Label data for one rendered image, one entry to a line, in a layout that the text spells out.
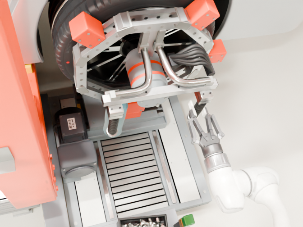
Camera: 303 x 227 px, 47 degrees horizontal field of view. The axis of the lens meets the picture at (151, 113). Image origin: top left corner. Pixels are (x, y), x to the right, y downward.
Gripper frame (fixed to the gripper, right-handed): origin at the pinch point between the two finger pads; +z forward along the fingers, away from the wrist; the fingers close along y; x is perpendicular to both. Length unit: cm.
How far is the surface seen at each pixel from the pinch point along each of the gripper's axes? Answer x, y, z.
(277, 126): -83, 91, 12
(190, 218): -16.9, -10.4, -38.2
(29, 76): -15, -61, 34
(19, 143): 36, -63, -17
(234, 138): -83, 56, 10
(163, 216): -29.2, -17.7, -33.3
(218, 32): -2.3, 23.9, 36.8
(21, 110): 53, -60, -17
